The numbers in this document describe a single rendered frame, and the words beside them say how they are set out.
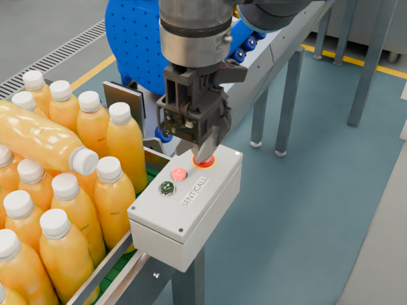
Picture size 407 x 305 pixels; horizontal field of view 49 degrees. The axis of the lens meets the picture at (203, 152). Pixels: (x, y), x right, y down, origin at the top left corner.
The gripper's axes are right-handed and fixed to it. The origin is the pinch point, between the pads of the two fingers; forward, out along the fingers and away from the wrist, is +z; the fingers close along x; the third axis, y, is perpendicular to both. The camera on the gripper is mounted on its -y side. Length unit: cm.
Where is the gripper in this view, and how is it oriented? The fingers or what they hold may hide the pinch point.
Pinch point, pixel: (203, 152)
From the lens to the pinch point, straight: 74.5
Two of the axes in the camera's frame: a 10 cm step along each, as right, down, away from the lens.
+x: 8.7, 3.4, -3.5
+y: -4.9, 6.0, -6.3
